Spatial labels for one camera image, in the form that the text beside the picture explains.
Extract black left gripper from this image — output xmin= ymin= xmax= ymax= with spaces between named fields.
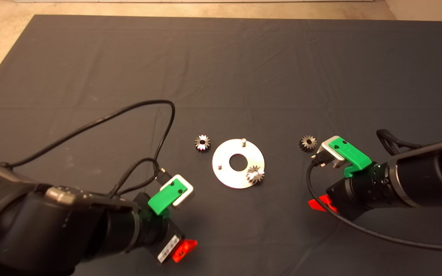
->
xmin=136 ymin=193 xmax=198 ymax=265

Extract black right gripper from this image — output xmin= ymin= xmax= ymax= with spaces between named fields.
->
xmin=308 ymin=163 xmax=396 ymax=221

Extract steel planetary gear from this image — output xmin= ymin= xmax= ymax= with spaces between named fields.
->
xmin=299 ymin=135 xmax=318 ymax=153
xmin=246 ymin=165 xmax=266 ymax=184
xmin=195 ymin=135 xmax=211 ymax=153

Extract round metal carrier plate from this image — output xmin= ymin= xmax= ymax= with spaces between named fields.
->
xmin=211 ymin=138 xmax=265 ymax=189

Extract dark grey table cloth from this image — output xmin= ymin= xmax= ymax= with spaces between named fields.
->
xmin=0 ymin=15 xmax=442 ymax=276

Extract right smooth black camera cable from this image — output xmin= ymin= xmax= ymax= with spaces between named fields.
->
xmin=306 ymin=153 xmax=442 ymax=253

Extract smooth black camera cable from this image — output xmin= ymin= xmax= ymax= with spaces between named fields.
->
xmin=2 ymin=100 xmax=176 ymax=185
xmin=306 ymin=153 xmax=442 ymax=253

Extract left silver camera box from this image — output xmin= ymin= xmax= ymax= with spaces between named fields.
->
xmin=160 ymin=174 xmax=195 ymax=210

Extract silver camera box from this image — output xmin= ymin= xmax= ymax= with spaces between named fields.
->
xmin=321 ymin=135 xmax=346 ymax=169
xmin=160 ymin=174 xmax=195 ymax=210

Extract right silver camera box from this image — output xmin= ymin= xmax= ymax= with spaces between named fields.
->
xmin=321 ymin=135 xmax=346 ymax=169

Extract left green camera mount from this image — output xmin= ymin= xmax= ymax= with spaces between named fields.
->
xmin=148 ymin=179 xmax=188 ymax=216

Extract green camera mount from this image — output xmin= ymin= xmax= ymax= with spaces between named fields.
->
xmin=148 ymin=179 xmax=188 ymax=216
xmin=328 ymin=139 xmax=372 ymax=178

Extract right green camera mount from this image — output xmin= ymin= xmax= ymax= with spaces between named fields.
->
xmin=328 ymin=139 xmax=372 ymax=178

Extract right braided cable loop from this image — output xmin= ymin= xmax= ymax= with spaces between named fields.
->
xmin=376 ymin=129 xmax=423 ymax=156

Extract left thin braided cable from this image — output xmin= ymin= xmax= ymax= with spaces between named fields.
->
xmin=110 ymin=158 xmax=160 ymax=198

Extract left smooth black camera cable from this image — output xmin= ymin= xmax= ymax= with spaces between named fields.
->
xmin=2 ymin=100 xmax=176 ymax=185

